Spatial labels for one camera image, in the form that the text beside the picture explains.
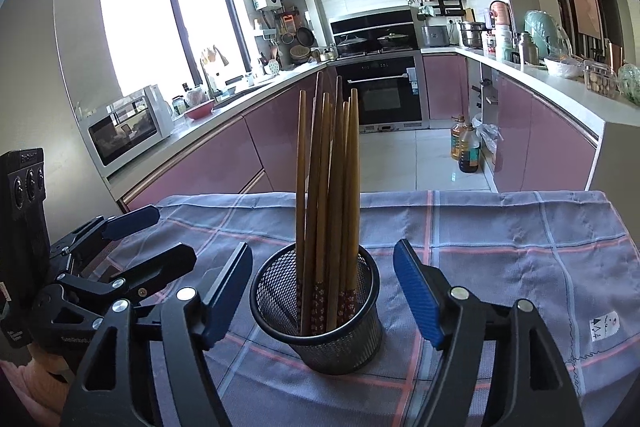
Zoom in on pink kettle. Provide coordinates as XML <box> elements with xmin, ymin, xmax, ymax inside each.
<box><xmin>489</xmin><ymin>0</ymin><xmax>512</xmax><ymax>28</ymax></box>

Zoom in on black stove hood panel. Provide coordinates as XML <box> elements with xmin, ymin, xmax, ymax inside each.
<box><xmin>330</xmin><ymin>9</ymin><xmax>416</xmax><ymax>38</ymax></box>

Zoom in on mint green appliance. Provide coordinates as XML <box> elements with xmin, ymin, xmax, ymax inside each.
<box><xmin>523</xmin><ymin>9</ymin><xmax>563</xmax><ymax>58</ymax></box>

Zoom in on blue checked tablecloth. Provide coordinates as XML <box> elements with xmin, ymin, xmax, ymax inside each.
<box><xmin>87</xmin><ymin>189</ymin><xmax>640</xmax><ymax>427</ymax></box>

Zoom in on person's left forearm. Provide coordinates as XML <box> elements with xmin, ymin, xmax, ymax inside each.
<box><xmin>0</xmin><ymin>359</ymin><xmax>36</xmax><ymax>413</ymax></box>

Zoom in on kitchen faucet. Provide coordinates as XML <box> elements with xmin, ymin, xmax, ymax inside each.
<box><xmin>200</xmin><ymin>52</ymin><xmax>223</xmax><ymax>100</ymax></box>

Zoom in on black built-in oven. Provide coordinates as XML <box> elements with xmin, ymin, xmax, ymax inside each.
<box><xmin>335</xmin><ymin>57</ymin><xmax>423</xmax><ymax>128</ymax></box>

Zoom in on clear plastic container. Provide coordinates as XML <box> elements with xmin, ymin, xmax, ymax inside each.
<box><xmin>582</xmin><ymin>62</ymin><xmax>621</xmax><ymax>98</ymax></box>

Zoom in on white plastic canister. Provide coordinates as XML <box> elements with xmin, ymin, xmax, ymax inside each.
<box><xmin>495</xmin><ymin>24</ymin><xmax>516</xmax><ymax>60</ymax></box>

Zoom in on black wok with lid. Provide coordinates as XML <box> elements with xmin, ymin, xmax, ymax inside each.
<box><xmin>376</xmin><ymin>33</ymin><xmax>411</xmax><ymax>50</ymax></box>
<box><xmin>336</xmin><ymin>34</ymin><xmax>368</xmax><ymax>55</ymax></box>

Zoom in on bundle of wooden chopsticks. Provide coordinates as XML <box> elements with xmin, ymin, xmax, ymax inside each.
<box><xmin>295</xmin><ymin>72</ymin><xmax>362</xmax><ymax>338</ymax></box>

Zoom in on kitchen window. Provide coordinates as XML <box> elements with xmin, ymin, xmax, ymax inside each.
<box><xmin>97</xmin><ymin>0</ymin><xmax>251</xmax><ymax>100</ymax></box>

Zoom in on clear plastic bag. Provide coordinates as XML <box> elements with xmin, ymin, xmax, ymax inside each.
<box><xmin>472</xmin><ymin>112</ymin><xmax>503</xmax><ymax>168</ymax></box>

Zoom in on pink bowl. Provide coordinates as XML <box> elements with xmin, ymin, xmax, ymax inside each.
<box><xmin>182</xmin><ymin>101</ymin><xmax>216</xmax><ymax>122</ymax></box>

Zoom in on steel thermos flask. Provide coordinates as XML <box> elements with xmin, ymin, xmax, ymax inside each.
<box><xmin>516</xmin><ymin>32</ymin><xmax>538</xmax><ymax>65</ymax></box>

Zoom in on stainless steel pot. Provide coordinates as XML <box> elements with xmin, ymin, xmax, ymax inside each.
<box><xmin>459</xmin><ymin>21</ymin><xmax>487</xmax><ymax>48</ymax></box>

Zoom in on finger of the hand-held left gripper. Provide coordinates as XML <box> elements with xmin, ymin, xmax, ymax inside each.
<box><xmin>56</xmin><ymin>243</ymin><xmax>198</xmax><ymax>308</ymax></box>
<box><xmin>50</xmin><ymin>204</ymin><xmax>161</xmax><ymax>274</ymax></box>

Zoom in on white microwave oven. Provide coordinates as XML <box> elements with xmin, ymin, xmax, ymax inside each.
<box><xmin>87</xmin><ymin>84</ymin><xmax>175</xmax><ymax>168</ymax></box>

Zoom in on black mesh holder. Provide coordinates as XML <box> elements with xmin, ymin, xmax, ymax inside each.
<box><xmin>249</xmin><ymin>242</ymin><xmax>385</xmax><ymax>375</ymax></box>

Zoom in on green plastic bag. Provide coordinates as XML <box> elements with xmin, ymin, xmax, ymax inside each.
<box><xmin>617</xmin><ymin>63</ymin><xmax>640</xmax><ymax>105</ymax></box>

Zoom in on pink wall picture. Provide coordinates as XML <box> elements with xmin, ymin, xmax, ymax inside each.
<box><xmin>570</xmin><ymin>0</ymin><xmax>603</xmax><ymax>40</ymax></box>

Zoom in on white bowl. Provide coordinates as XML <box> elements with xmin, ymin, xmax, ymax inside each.
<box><xmin>544</xmin><ymin>57</ymin><xmax>583</xmax><ymax>79</ymax></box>

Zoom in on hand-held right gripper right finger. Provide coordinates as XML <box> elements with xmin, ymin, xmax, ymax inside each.
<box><xmin>392</xmin><ymin>238</ymin><xmax>586</xmax><ymax>427</ymax></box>

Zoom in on person's left hand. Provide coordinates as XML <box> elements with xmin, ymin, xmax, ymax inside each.
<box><xmin>22</xmin><ymin>346</ymin><xmax>76</xmax><ymax>388</ymax></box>

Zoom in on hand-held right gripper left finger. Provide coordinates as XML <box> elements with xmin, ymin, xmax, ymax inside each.
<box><xmin>60</xmin><ymin>242</ymin><xmax>253</xmax><ymax>427</ymax></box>

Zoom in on pink lower kitchen cabinets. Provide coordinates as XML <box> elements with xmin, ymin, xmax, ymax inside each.
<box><xmin>120</xmin><ymin>67</ymin><xmax>336</xmax><ymax>212</ymax></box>
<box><xmin>492</xmin><ymin>69</ymin><xmax>601</xmax><ymax>192</ymax></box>
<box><xmin>424</xmin><ymin>52</ymin><xmax>471</xmax><ymax>122</ymax></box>

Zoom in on dark cooking oil bottle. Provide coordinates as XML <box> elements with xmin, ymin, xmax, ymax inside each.
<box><xmin>457</xmin><ymin>122</ymin><xmax>482</xmax><ymax>174</ymax></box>

